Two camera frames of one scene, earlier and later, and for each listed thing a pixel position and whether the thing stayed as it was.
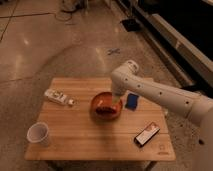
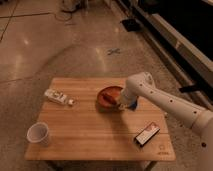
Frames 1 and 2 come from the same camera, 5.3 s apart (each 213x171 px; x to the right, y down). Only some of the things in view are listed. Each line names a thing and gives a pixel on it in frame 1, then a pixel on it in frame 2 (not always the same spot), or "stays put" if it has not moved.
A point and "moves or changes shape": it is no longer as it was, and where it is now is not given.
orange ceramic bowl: [104, 109] moves or changes shape
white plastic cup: [38, 133] stays put
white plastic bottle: [58, 95] stays put
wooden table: [86, 123] stays put
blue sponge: [132, 101] stays put
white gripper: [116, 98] → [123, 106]
